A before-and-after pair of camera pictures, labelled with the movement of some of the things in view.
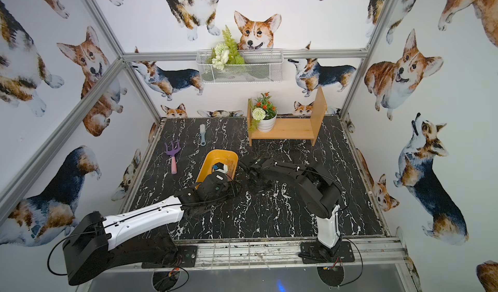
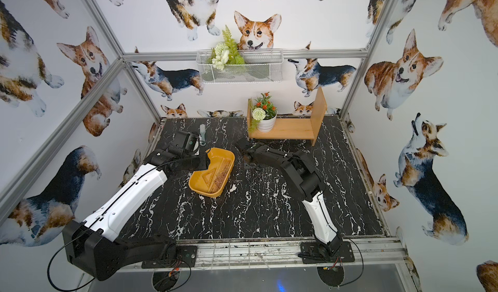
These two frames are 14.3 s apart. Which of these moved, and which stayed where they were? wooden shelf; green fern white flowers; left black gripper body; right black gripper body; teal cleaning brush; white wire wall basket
Moved: right black gripper body; left black gripper body
Stayed: green fern white flowers; teal cleaning brush; white wire wall basket; wooden shelf
